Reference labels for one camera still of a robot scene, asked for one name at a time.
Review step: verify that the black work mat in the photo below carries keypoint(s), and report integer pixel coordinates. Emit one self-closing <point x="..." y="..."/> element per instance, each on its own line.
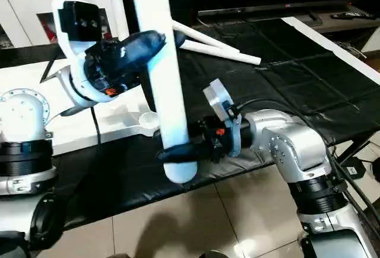
<point x="285" y="86"/>

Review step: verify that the black stand foot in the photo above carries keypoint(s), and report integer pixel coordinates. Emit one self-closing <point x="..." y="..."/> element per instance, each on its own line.
<point x="356" y="146"/>

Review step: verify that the black remote control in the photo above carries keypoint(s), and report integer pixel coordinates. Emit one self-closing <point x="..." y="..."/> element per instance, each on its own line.
<point x="351" y="15"/>

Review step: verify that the black power adapter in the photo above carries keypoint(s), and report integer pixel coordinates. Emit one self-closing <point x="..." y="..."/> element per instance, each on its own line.
<point x="355" y="169"/>

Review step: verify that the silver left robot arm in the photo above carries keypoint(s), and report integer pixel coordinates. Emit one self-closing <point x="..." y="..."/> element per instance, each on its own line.
<point x="24" y="127"/>

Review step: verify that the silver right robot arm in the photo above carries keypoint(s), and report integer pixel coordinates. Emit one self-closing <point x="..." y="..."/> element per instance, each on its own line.
<point x="297" y="145"/>

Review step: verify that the red bottle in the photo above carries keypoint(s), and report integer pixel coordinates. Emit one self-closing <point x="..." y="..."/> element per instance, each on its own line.
<point x="48" y="32"/>

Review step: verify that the white plastic table top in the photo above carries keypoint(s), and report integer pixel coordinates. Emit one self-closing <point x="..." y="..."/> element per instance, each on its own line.
<point x="71" y="133"/>

